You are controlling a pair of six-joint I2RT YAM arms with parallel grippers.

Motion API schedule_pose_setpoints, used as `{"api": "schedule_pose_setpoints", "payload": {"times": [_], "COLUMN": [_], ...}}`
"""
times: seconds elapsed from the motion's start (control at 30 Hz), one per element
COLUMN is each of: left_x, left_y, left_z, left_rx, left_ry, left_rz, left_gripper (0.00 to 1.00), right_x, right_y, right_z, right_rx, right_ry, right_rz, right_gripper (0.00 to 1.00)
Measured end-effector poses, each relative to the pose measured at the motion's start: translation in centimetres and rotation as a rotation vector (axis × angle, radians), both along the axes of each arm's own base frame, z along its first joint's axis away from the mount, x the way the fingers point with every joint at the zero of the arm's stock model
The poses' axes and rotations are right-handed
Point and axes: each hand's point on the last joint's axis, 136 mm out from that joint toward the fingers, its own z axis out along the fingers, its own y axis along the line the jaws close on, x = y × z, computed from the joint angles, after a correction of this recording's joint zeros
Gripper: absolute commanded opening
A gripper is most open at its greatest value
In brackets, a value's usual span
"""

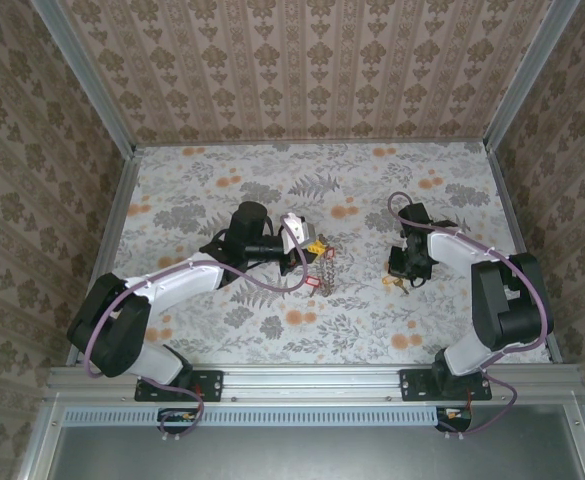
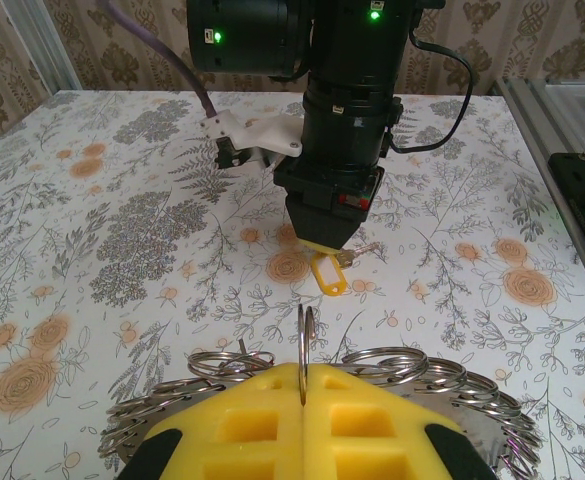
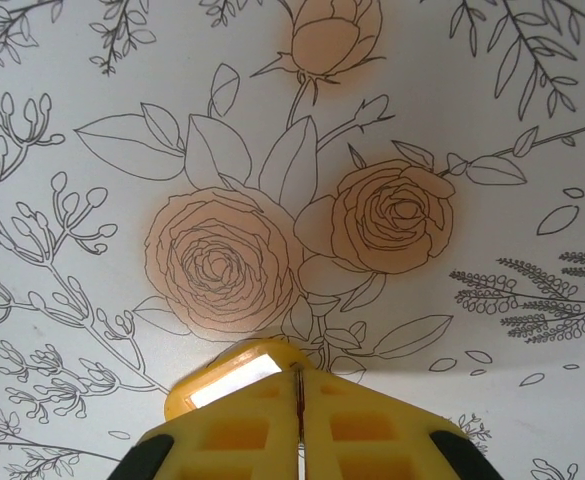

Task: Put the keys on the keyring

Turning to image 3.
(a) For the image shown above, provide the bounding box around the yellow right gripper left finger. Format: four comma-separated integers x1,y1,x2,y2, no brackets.
115,339,301,480

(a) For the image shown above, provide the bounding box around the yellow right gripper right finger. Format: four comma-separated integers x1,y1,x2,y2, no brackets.
300,367,496,480

